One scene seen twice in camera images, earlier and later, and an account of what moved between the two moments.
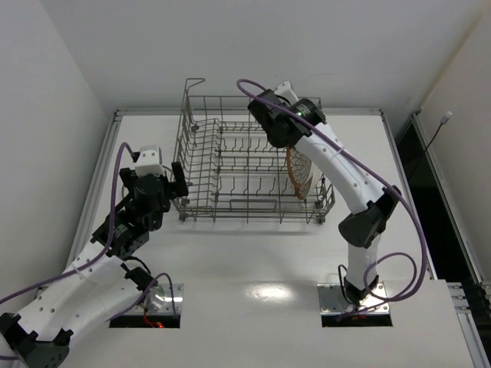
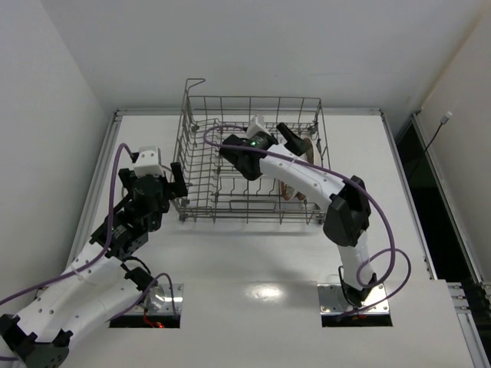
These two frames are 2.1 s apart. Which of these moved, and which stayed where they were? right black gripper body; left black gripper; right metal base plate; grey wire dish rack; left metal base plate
Moved: right black gripper body
Stayed: left metal base plate; right metal base plate; grey wire dish rack; left black gripper
